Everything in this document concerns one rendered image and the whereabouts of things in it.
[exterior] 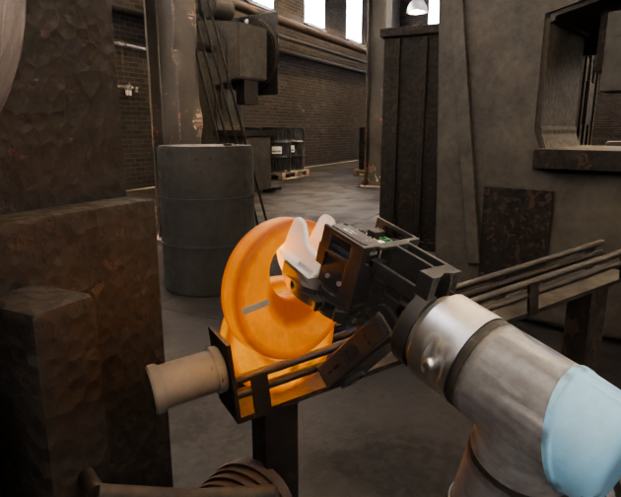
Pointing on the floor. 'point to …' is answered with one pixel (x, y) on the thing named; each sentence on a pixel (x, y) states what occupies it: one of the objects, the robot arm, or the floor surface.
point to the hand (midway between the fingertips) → (286, 249)
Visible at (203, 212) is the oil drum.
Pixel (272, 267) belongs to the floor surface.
